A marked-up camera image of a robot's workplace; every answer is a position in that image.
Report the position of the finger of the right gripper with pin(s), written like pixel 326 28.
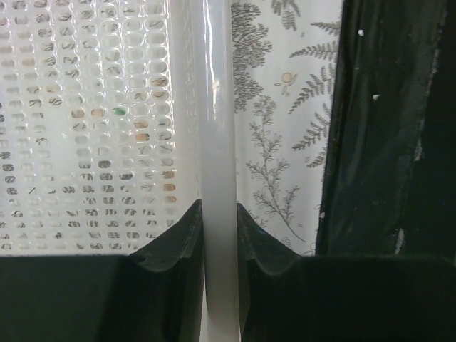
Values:
pixel 389 185

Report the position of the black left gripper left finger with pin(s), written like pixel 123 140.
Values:
pixel 153 294

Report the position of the floral table mat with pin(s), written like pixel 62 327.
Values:
pixel 284 65

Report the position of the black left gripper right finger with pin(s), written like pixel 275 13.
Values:
pixel 284 296

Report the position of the white perforated plastic basket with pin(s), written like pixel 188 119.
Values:
pixel 116 116

